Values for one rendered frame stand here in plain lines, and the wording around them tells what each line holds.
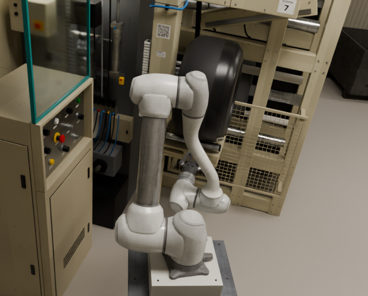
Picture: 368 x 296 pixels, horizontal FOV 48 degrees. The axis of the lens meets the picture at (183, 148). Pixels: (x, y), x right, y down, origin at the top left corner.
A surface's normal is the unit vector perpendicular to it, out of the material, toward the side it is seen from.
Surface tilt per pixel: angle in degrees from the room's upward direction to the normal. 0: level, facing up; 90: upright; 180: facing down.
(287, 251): 0
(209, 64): 41
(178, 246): 84
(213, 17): 90
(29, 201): 90
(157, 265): 4
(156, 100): 71
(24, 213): 90
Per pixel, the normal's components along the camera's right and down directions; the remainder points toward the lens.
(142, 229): 0.04, 0.09
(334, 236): 0.12, -0.83
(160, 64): -0.23, 0.51
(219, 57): 0.00, -0.47
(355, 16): 0.11, 0.55
